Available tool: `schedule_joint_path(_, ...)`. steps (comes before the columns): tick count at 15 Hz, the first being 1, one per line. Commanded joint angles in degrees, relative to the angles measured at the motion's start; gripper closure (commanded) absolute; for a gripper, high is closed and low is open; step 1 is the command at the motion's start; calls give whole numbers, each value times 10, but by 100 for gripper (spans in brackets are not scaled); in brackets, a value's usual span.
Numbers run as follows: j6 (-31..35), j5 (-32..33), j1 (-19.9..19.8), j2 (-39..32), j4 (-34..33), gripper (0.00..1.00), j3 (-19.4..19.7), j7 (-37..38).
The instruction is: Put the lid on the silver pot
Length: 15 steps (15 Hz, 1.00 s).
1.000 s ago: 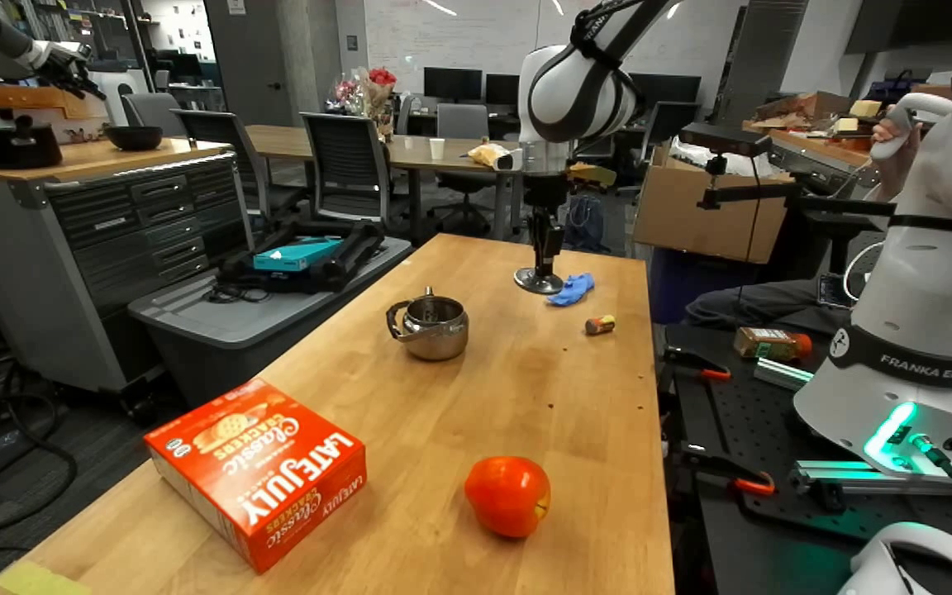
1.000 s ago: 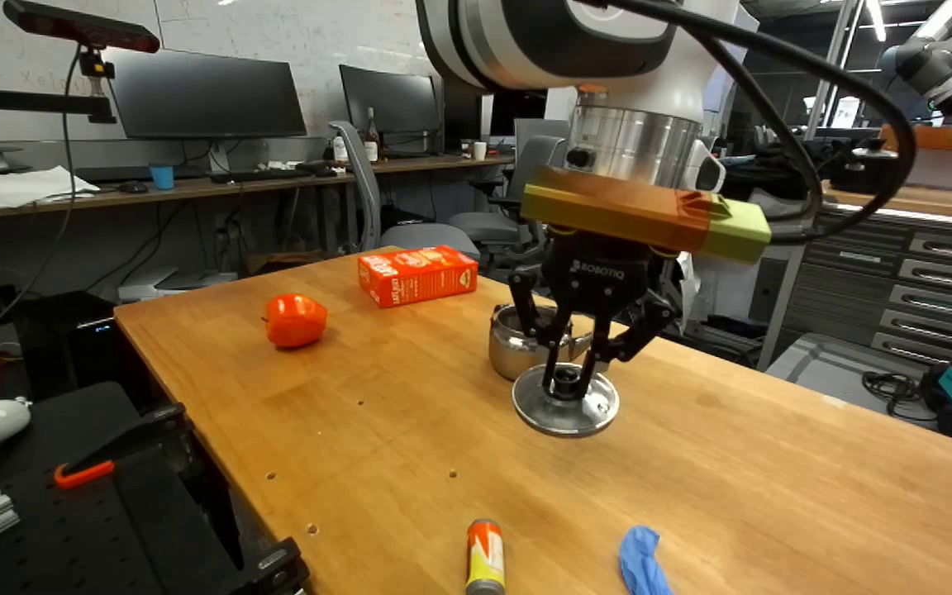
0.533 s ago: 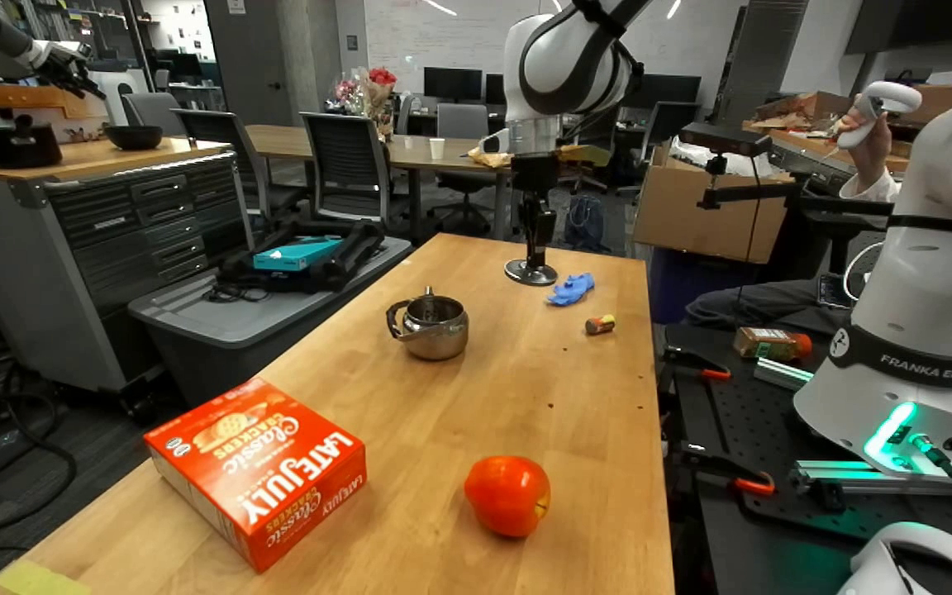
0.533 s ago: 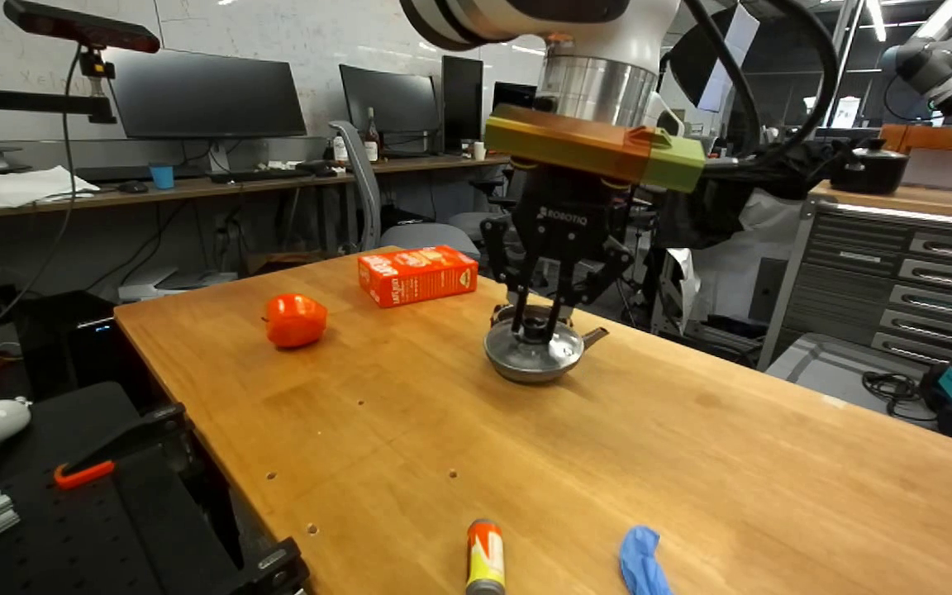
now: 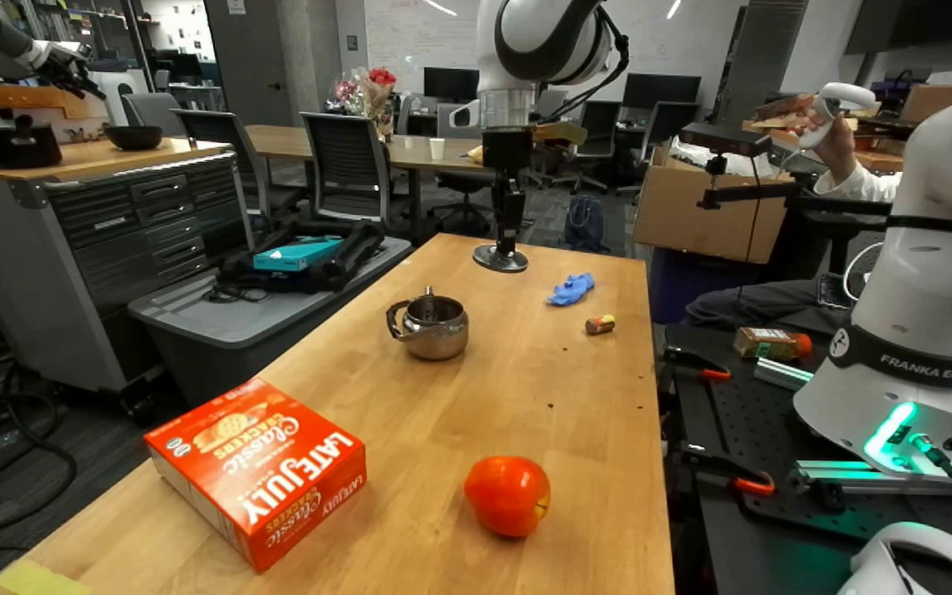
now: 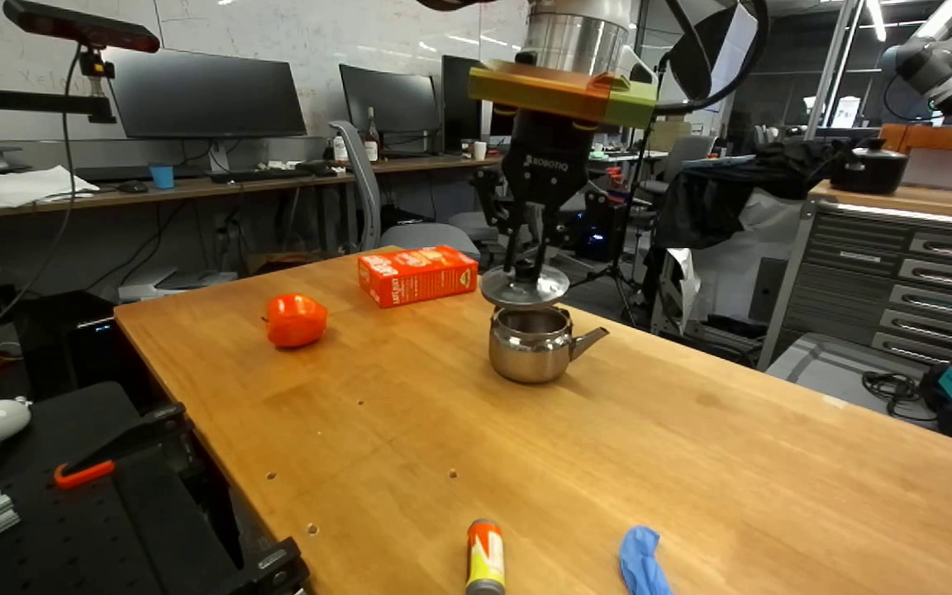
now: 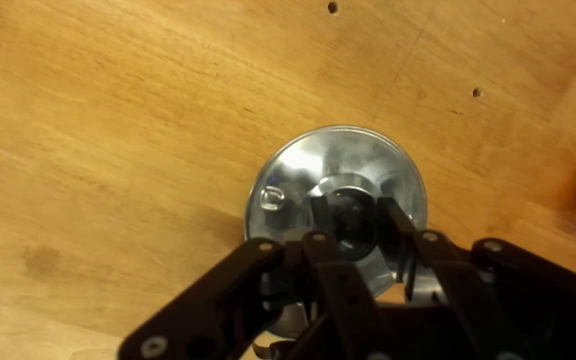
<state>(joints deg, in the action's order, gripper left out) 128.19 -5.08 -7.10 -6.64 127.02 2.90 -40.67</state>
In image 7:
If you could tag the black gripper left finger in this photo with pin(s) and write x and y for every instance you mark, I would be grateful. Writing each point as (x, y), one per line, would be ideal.
(220, 301)

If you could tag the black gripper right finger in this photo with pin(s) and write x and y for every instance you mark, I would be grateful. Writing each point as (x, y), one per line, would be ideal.
(534, 307)

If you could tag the silver pot lid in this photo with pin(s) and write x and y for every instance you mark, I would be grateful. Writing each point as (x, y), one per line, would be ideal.
(301, 172)

